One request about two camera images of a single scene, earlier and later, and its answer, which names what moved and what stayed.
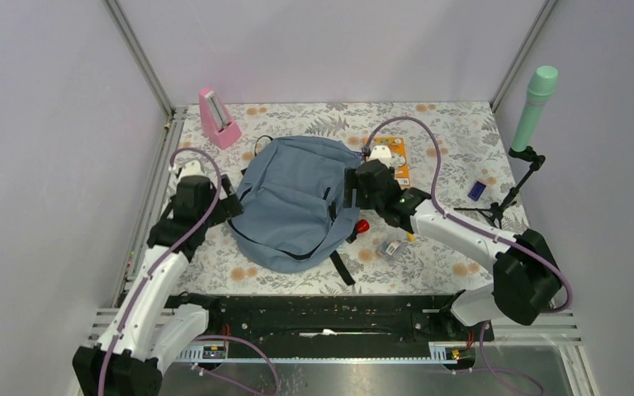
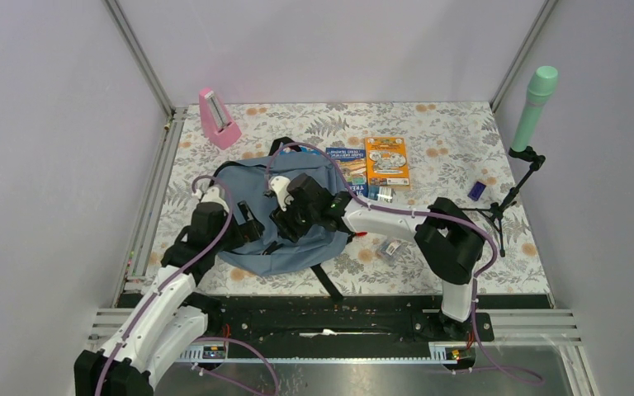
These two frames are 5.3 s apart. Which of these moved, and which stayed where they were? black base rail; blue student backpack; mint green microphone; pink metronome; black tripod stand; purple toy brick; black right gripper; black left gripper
Moved: blue student backpack; black right gripper; black left gripper
Stayed: black base rail; pink metronome; black tripod stand; mint green microphone; purple toy brick
